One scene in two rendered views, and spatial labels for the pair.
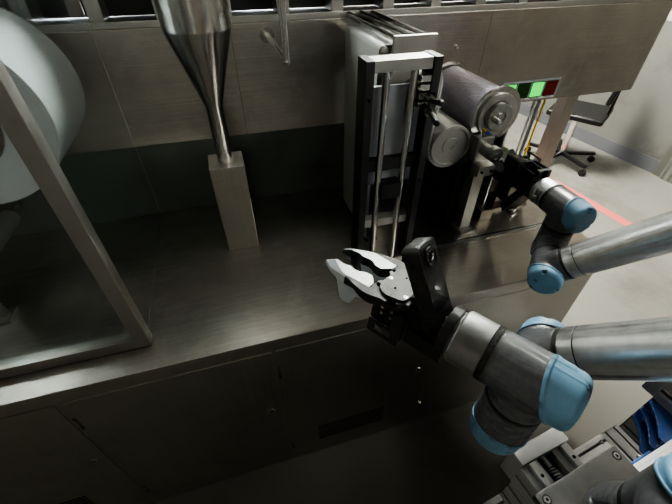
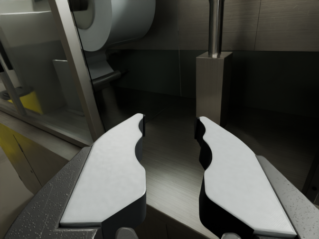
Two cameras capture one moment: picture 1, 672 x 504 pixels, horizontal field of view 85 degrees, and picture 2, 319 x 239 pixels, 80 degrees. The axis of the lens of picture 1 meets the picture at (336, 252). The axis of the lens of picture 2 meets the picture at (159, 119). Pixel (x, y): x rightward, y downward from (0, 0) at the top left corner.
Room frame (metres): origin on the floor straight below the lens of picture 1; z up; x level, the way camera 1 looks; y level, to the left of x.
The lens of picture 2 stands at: (0.35, -0.10, 1.30)
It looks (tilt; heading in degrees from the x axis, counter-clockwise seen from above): 29 degrees down; 54
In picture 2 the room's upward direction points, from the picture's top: 6 degrees counter-clockwise
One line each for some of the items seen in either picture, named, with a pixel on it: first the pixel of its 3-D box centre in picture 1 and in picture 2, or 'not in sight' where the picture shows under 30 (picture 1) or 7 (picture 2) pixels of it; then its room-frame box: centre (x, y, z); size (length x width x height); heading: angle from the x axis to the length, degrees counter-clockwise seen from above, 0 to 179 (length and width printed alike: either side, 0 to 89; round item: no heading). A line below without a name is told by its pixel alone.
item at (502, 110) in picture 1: (498, 116); not in sight; (0.97, -0.43, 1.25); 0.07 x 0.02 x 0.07; 106
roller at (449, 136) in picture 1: (429, 129); not in sight; (1.07, -0.28, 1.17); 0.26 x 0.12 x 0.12; 16
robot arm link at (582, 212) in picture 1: (567, 210); not in sight; (0.74, -0.57, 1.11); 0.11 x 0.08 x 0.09; 16
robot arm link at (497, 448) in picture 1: (509, 405); not in sight; (0.24, -0.24, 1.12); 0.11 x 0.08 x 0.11; 139
